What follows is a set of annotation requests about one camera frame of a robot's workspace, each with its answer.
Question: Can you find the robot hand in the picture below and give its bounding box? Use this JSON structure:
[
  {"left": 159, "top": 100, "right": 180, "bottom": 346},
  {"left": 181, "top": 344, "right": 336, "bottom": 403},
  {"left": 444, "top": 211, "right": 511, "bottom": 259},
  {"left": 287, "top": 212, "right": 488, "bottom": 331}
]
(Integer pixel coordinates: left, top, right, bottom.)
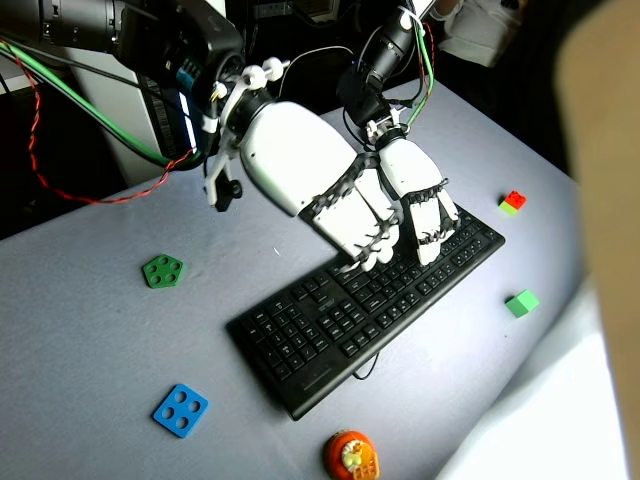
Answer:
[
  {"left": 374, "top": 136, "right": 461, "bottom": 267},
  {"left": 238, "top": 101, "right": 405, "bottom": 274}
]

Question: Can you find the red and green toy brick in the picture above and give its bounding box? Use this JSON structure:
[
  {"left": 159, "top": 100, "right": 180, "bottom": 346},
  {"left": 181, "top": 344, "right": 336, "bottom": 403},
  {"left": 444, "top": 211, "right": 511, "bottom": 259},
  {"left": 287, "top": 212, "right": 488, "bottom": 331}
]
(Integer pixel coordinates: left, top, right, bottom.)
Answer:
[{"left": 498, "top": 190, "right": 528, "bottom": 217}]

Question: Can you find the white zip tie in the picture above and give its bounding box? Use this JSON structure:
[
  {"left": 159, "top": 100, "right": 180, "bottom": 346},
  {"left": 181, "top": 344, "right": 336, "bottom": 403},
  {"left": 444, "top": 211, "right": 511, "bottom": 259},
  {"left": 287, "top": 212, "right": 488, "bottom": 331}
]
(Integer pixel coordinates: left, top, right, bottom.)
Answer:
[{"left": 398, "top": 5, "right": 427, "bottom": 37}]

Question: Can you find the person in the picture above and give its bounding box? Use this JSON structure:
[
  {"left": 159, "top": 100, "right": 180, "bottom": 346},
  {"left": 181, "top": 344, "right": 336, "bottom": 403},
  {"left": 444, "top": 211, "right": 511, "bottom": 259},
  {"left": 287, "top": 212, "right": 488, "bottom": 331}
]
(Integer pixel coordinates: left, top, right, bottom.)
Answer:
[{"left": 437, "top": 0, "right": 525, "bottom": 69}]

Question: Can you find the black computer keyboard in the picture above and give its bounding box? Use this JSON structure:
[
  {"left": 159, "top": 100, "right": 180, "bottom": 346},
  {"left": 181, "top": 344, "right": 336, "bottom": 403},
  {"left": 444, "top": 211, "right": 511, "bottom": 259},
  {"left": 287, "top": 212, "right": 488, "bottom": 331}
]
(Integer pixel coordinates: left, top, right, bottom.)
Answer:
[{"left": 225, "top": 204, "right": 506, "bottom": 421}]

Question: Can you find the green cube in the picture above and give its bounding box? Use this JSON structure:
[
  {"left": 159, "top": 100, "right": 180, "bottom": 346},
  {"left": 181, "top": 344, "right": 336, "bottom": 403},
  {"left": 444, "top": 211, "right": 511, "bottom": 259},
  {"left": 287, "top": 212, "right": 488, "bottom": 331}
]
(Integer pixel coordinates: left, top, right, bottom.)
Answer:
[{"left": 504, "top": 288, "right": 541, "bottom": 319}]

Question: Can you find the green pentagon block with holes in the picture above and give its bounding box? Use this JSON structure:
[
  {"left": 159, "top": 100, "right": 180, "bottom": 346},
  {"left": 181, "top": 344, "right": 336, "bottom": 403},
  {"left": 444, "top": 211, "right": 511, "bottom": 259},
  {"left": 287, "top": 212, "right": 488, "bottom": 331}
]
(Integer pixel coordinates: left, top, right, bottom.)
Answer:
[{"left": 141, "top": 253, "right": 186, "bottom": 290}]

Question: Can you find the beige blurred panel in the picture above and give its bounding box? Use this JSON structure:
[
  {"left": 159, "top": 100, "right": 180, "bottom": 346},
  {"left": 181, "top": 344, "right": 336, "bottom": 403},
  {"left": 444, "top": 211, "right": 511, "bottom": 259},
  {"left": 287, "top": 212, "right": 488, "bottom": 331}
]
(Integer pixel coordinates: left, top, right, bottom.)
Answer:
[{"left": 556, "top": 0, "right": 640, "bottom": 480}]

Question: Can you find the grey table cloth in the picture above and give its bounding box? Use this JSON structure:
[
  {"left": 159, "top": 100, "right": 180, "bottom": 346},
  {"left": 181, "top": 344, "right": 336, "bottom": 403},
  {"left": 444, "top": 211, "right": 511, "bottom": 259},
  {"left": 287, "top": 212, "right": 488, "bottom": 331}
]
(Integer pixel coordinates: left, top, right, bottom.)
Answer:
[{"left": 0, "top": 79, "right": 590, "bottom": 480}]

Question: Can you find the white sheet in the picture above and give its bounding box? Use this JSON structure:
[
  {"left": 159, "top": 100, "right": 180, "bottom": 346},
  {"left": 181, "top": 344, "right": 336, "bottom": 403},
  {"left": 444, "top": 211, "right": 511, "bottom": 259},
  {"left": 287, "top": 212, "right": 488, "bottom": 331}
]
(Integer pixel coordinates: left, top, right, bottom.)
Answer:
[{"left": 434, "top": 282, "right": 632, "bottom": 480}]

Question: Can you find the blue square block with holes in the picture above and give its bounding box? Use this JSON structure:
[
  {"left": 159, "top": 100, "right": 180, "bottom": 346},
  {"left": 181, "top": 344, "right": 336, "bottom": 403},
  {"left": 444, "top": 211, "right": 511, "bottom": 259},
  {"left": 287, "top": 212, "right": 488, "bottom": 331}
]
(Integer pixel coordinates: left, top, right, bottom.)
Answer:
[{"left": 151, "top": 383, "right": 211, "bottom": 440}]

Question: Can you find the orange toy cake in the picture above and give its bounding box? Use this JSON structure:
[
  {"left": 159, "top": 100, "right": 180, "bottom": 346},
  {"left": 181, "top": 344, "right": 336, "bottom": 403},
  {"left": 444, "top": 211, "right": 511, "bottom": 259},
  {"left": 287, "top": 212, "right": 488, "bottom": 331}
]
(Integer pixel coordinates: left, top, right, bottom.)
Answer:
[{"left": 323, "top": 429, "right": 381, "bottom": 480}]

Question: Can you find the green cable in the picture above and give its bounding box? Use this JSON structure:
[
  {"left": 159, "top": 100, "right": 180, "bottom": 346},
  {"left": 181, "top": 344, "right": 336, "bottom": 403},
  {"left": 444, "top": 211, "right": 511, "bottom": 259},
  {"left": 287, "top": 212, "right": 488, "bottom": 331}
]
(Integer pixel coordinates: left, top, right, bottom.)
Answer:
[
  {"left": 0, "top": 41, "right": 202, "bottom": 169},
  {"left": 403, "top": 22, "right": 437, "bottom": 129}
]

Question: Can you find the thin white cable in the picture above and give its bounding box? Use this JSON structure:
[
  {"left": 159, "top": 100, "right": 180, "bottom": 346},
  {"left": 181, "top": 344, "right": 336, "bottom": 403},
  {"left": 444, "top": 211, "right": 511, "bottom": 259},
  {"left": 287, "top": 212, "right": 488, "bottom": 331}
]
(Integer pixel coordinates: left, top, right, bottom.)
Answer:
[{"left": 277, "top": 45, "right": 357, "bottom": 99}]

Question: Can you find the red black twisted cable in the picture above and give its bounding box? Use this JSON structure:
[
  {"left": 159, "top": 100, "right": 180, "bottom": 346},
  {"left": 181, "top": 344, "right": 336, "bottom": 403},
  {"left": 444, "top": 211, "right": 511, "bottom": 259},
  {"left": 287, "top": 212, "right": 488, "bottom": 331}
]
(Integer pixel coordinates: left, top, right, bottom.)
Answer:
[
  {"left": 10, "top": 49, "right": 195, "bottom": 206},
  {"left": 420, "top": 22, "right": 438, "bottom": 97}
]

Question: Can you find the black keyboard cable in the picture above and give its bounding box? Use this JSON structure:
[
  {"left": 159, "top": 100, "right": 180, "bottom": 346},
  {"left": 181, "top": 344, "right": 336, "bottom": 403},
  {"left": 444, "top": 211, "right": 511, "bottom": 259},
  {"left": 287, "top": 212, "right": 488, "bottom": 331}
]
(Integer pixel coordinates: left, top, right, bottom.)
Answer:
[{"left": 352, "top": 351, "right": 382, "bottom": 381}]

